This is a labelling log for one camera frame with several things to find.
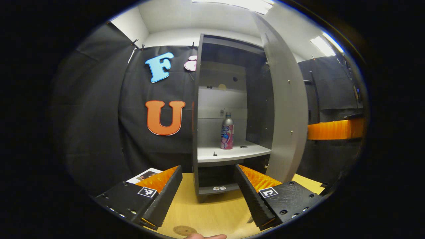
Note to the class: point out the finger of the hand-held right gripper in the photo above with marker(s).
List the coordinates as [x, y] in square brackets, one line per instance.
[332, 130]

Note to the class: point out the light grey cabinet door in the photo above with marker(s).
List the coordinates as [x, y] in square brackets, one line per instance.
[285, 109]

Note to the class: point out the white book with dark picture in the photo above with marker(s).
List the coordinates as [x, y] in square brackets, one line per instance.
[146, 174]

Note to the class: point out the dark grey cabinet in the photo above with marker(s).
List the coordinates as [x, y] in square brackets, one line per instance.
[229, 153]

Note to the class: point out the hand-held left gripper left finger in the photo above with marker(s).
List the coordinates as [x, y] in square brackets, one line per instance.
[166, 199]

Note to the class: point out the round brown coaster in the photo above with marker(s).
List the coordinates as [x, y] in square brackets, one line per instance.
[184, 230]

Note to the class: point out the ceiling light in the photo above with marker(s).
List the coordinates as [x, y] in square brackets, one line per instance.
[323, 46]

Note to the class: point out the silver bottle with red label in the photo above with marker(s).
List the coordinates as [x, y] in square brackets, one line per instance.
[227, 132]

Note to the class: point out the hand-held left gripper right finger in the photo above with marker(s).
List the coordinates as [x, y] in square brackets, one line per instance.
[252, 199]

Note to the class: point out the black backdrop cloth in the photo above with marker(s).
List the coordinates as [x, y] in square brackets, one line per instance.
[99, 116]

